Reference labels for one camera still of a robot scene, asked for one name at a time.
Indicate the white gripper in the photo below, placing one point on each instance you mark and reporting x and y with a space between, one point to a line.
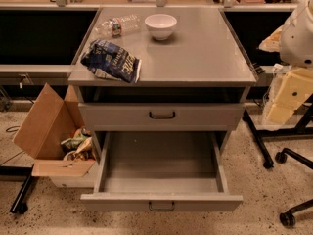
298 41

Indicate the blue chip bag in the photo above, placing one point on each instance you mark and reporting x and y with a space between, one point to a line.
107 60

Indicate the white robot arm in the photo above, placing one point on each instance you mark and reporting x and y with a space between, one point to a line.
296 49

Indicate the grey drawer cabinet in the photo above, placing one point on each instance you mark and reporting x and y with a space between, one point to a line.
201 63

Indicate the open grey middle drawer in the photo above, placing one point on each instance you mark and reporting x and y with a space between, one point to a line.
161 172

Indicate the closed grey upper drawer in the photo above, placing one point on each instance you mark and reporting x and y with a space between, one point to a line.
160 117

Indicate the black table leg right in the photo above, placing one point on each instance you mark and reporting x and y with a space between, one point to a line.
268 162

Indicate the black table leg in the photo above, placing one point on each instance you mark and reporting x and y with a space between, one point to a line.
19 205
268 162

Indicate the white ceramic bowl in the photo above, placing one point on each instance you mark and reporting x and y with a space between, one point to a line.
160 26

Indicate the clear plastic water bottle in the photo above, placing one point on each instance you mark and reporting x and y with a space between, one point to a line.
118 26

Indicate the snack wrappers in box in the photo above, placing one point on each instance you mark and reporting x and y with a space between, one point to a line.
79 147

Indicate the open cardboard box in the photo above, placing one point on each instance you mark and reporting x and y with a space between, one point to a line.
51 120

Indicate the black table leg left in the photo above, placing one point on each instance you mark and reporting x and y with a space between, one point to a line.
19 205

